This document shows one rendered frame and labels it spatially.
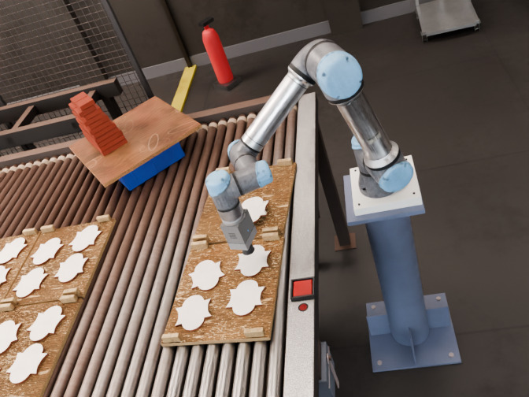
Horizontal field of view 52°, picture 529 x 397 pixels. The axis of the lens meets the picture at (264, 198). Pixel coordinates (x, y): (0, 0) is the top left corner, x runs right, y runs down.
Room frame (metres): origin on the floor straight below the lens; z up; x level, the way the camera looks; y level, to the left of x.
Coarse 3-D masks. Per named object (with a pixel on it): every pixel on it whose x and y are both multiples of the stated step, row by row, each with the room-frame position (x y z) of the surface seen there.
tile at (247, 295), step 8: (248, 280) 1.25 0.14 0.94; (240, 288) 1.23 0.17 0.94; (248, 288) 1.22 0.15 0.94; (256, 288) 1.21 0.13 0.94; (264, 288) 1.20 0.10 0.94; (232, 296) 1.21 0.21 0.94; (240, 296) 1.20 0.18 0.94; (248, 296) 1.19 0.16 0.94; (256, 296) 1.18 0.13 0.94; (232, 304) 1.18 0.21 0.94; (240, 304) 1.17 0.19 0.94; (248, 304) 1.16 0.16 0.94; (256, 304) 1.15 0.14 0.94; (240, 312) 1.14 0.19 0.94; (248, 312) 1.13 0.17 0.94
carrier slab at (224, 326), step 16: (256, 240) 1.43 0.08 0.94; (192, 256) 1.47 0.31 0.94; (208, 256) 1.44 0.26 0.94; (224, 256) 1.41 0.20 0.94; (272, 256) 1.33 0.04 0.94; (192, 272) 1.40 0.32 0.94; (224, 272) 1.34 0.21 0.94; (240, 272) 1.31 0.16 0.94; (272, 272) 1.26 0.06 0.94; (224, 288) 1.27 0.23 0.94; (272, 288) 1.19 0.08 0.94; (176, 304) 1.28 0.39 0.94; (224, 304) 1.20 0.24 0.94; (272, 304) 1.13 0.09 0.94; (176, 320) 1.21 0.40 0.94; (208, 320) 1.16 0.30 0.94; (224, 320) 1.14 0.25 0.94; (240, 320) 1.12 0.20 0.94; (256, 320) 1.09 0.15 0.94; (272, 320) 1.08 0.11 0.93; (192, 336) 1.12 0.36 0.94; (208, 336) 1.10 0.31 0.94; (224, 336) 1.08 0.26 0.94; (240, 336) 1.06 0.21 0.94
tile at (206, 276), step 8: (200, 264) 1.41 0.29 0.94; (208, 264) 1.40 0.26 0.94; (216, 264) 1.38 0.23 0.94; (200, 272) 1.37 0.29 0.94; (208, 272) 1.36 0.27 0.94; (216, 272) 1.34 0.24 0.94; (200, 280) 1.33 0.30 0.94; (208, 280) 1.32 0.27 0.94; (216, 280) 1.30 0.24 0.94; (192, 288) 1.31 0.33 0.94; (200, 288) 1.30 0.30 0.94; (208, 288) 1.28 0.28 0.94
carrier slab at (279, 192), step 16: (288, 176) 1.71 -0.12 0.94; (256, 192) 1.69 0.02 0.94; (272, 192) 1.65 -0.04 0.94; (288, 192) 1.62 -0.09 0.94; (208, 208) 1.71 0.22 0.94; (272, 208) 1.56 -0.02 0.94; (288, 208) 1.54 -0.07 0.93; (208, 224) 1.61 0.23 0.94; (256, 224) 1.51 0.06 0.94; (272, 224) 1.48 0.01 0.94; (224, 240) 1.49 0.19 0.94
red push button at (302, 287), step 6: (294, 282) 1.19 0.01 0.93; (300, 282) 1.18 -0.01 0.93; (306, 282) 1.17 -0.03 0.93; (312, 282) 1.16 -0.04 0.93; (294, 288) 1.16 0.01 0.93; (300, 288) 1.15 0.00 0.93; (306, 288) 1.15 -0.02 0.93; (312, 288) 1.14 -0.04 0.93; (294, 294) 1.14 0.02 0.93; (300, 294) 1.13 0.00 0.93; (306, 294) 1.12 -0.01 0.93
